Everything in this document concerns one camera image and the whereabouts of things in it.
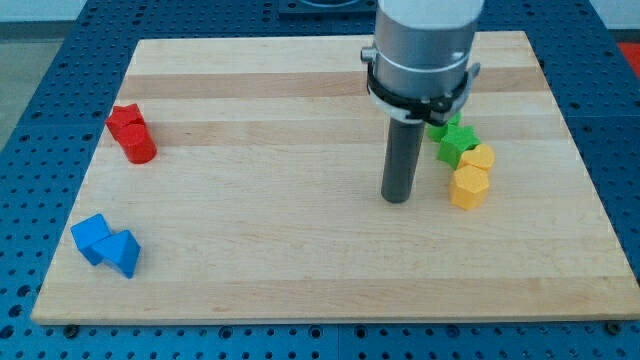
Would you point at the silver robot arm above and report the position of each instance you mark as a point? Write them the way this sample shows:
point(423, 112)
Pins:
point(417, 64)

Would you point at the yellow heart block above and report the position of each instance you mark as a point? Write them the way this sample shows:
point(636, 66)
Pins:
point(482, 156)

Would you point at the light wooden board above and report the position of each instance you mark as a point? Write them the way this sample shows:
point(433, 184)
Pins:
point(263, 203)

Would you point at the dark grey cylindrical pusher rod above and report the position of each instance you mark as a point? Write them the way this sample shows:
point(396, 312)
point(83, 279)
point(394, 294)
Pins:
point(402, 152)

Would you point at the green block behind star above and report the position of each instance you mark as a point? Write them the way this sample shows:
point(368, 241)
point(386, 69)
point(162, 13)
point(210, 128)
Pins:
point(436, 133)

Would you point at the yellow hexagon block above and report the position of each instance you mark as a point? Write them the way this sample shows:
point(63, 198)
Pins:
point(468, 187)

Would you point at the red cylinder block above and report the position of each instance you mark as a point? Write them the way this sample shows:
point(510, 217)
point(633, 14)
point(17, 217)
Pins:
point(137, 143)

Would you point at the red star block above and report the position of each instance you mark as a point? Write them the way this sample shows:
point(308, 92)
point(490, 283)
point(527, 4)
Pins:
point(123, 116)

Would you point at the blue triangular prism block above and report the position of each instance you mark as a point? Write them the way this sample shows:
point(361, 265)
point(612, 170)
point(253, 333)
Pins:
point(119, 251)

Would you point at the blue cube block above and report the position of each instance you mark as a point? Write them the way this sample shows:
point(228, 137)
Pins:
point(88, 233)

